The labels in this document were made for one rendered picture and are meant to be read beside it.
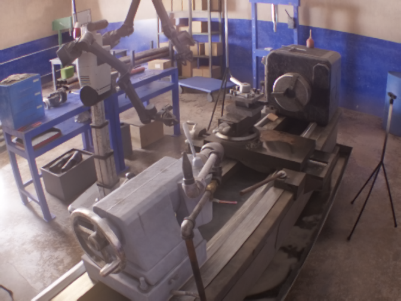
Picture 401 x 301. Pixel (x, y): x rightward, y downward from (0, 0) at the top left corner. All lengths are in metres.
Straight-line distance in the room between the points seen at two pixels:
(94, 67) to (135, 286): 1.52
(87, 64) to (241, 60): 4.42
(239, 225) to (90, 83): 1.34
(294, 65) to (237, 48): 3.92
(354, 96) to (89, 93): 4.49
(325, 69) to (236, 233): 1.35
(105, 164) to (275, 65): 1.39
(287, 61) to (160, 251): 1.74
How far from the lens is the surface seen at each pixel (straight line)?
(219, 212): 1.70
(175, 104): 4.20
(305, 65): 2.42
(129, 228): 0.97
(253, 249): 1.33
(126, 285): 1.07
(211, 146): 1.38
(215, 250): 1.31
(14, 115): 2.89
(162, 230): 1.07
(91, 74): 2.22
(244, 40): 6.22
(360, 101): 5.81
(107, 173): 2.52
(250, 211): 1.52
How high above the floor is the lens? 1.72
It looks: 27 degrees down
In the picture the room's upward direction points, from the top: 2 degrees counter-clockwise
